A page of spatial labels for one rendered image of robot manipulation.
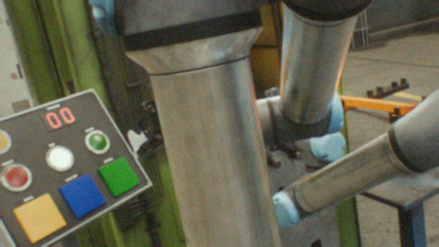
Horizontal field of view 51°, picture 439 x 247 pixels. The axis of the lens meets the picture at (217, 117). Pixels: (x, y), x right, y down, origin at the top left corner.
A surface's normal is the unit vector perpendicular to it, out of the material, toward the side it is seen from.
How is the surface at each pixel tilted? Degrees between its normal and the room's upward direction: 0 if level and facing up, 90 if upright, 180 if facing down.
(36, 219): 60
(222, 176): 87
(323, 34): 139
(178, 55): 131
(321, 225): 90
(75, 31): 90
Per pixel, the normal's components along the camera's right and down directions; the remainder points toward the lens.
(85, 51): 0.43, 0.15
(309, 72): -0.26, 0.89
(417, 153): -0.51, 0.36
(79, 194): 0.57, -0.45
